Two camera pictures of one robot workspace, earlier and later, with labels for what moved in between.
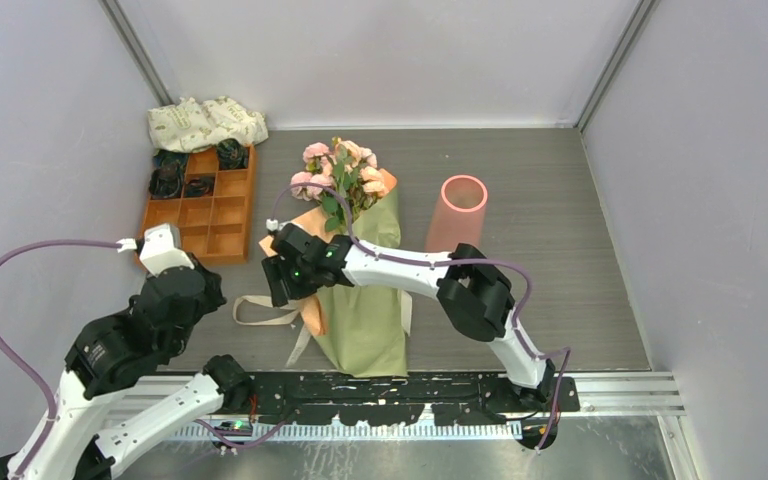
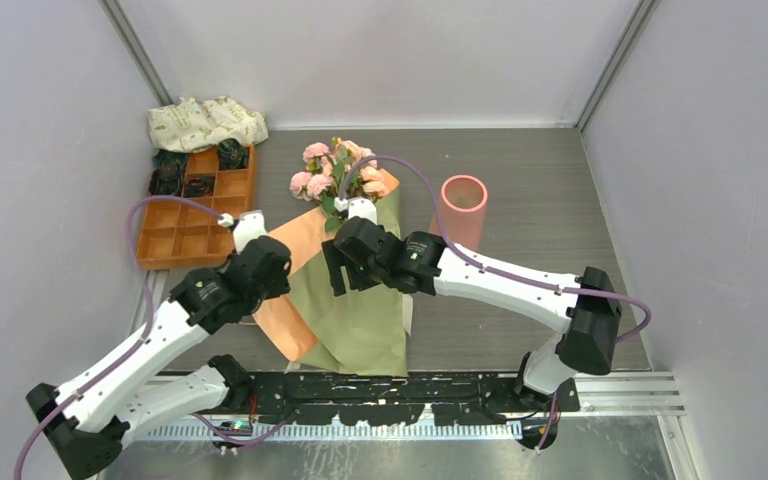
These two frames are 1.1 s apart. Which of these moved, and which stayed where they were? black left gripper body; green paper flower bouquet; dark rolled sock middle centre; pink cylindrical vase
Moved: black left gripper body
Stayed: dark rolled sock middle centre; green paper flower bouquet; pink cylindrical vase
